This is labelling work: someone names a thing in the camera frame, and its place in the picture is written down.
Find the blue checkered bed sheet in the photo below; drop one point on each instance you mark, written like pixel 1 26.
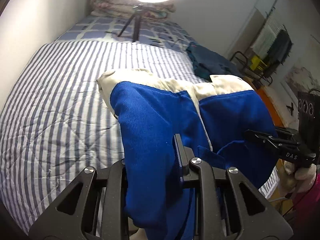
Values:
pixel 160 34

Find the black clothes rack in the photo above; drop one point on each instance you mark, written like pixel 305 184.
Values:
pixel 240 52

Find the gloved right hand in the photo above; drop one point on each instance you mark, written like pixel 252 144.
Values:
pixel 292 180

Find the dark hanging garment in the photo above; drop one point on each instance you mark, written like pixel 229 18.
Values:
pixel 279 51

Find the yellow box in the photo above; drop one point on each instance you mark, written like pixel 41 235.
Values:
pixel 257 65

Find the orange stool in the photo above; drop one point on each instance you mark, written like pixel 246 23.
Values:
pixel 277 120

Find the striped blue white quilt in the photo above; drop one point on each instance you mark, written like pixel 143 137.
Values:
pixel 54 122

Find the black device with dials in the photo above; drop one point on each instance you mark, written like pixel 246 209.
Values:
pixel 308 115

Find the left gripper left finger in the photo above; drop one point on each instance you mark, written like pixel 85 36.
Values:
pixel 90 207

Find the beige and blue jacket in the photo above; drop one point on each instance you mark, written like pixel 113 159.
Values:
pixel 210 117

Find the striped hanging towel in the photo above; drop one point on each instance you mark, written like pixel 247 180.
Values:
pixel 267 35

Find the dark blue clothing pile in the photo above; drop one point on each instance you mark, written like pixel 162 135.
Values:
pixel 206 62

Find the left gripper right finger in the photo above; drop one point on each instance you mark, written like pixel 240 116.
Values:
pixel 227 205

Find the folded floral blanket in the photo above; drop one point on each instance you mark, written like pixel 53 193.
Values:
pixel 156 12

